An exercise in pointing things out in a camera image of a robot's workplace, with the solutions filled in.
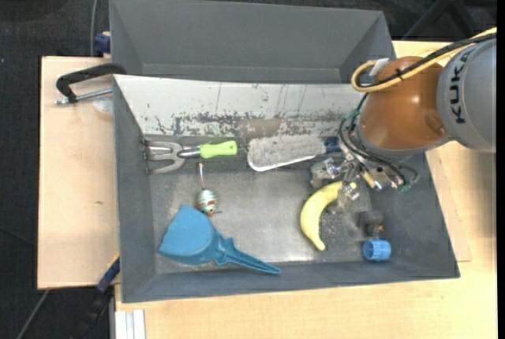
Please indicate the blue plastic scoop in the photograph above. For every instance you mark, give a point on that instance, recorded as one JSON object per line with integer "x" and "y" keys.
{"x": 191, "y": 237}

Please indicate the yellow banana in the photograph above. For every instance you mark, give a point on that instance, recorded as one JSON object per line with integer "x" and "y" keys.
{"x": 311, "y": 213}

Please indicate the silver toy mouse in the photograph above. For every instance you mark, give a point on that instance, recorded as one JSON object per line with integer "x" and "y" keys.
{"x": 206, "y": 200}

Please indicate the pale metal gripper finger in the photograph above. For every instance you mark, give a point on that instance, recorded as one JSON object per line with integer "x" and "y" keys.
{"x": 348, "y": 192}
{"x": 324, "y": 172}

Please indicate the grey metal bin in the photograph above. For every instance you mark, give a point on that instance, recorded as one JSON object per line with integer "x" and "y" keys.
{"x": 256, "y": 219}

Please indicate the blue ribbed plastic cap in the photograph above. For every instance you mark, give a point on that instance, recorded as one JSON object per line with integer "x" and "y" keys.
{"x": 376, "y": 250}

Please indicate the pale wood board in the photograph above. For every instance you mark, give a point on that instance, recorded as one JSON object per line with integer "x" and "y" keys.
{"x": 77, "y": 179}

